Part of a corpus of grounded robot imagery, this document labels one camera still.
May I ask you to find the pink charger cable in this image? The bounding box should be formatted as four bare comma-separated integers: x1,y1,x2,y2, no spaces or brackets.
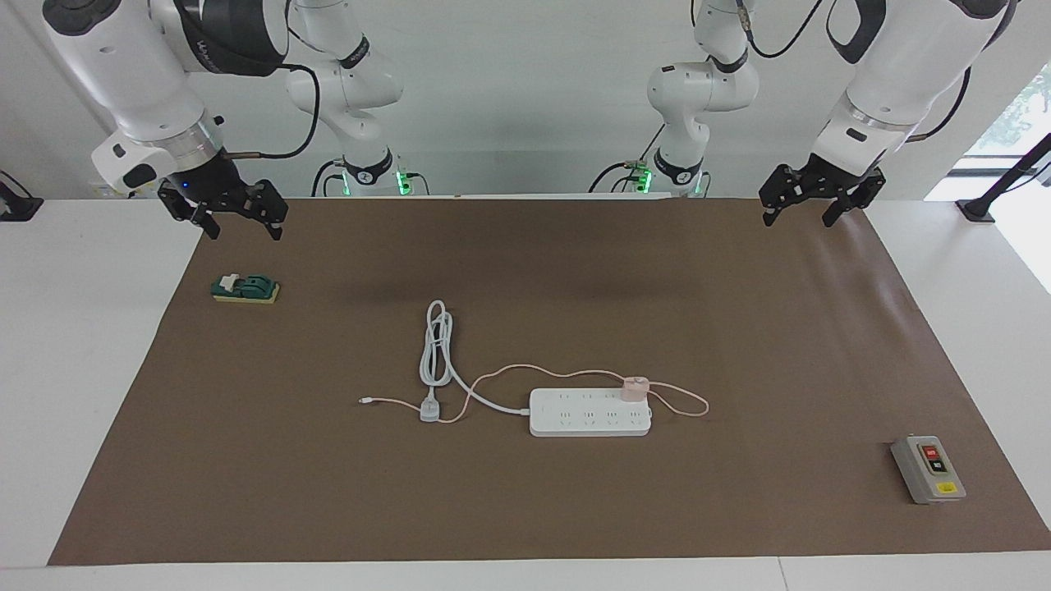
359,365,709,424

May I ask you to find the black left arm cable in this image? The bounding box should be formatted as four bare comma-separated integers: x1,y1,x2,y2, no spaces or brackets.
735,0,975,144

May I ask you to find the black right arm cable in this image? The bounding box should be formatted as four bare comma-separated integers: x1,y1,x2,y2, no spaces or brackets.
220,62,322,162

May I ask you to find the bright window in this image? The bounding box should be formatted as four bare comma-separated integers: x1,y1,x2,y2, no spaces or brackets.
926,64,1051,200

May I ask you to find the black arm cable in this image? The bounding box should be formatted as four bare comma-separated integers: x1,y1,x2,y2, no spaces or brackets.
220,62,322,162
735,0,975,144

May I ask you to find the green knife switch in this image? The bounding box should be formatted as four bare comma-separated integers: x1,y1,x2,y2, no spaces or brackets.
211,273,281,305

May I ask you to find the black table clamp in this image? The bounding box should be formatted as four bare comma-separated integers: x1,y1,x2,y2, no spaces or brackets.
0,170,44,222

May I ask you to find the white power strip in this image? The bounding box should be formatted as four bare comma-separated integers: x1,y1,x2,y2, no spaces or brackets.
529,387,654,438

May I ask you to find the brown table mat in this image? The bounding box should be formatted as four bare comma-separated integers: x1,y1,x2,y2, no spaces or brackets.
48,195,1051,567

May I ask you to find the grey power strip cable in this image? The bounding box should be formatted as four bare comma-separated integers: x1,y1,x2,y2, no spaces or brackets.
420,300,533,423

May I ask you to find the black slanted stand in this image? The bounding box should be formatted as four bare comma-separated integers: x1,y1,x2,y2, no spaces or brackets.
957,131,1051,223

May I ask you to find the black base power cable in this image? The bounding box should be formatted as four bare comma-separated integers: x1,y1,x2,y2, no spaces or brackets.
587,160,658,195
310,158,350,198

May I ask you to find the grey push button box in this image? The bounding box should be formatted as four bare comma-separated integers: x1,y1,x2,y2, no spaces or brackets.
891,435,967,505

